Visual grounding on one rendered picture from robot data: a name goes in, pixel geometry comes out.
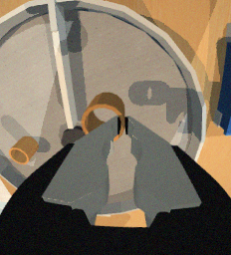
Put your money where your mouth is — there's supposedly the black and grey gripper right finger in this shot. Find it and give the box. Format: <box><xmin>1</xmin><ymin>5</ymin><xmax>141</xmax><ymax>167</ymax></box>
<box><xmin>124</xmin><ymin>116</ymin><xmax>231</xmax><ymax>252</ymax></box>

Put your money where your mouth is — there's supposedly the bronze bushing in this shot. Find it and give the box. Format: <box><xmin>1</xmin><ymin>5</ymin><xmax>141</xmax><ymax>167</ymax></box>
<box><xmin>9</xmin><ymin>135</ymin><xmax>39</xmax><ymax>164</ymax></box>
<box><xmin>82</xmin><ymin>92</ymin><xmax>125</xmax><ymax>141</ymax></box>

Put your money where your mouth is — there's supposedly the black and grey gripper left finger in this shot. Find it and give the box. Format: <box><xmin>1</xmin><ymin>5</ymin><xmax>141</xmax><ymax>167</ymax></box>
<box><xmin>0</xmin><ymin>116</ymin><xmax>121</xmax><ymax>253</ymax></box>

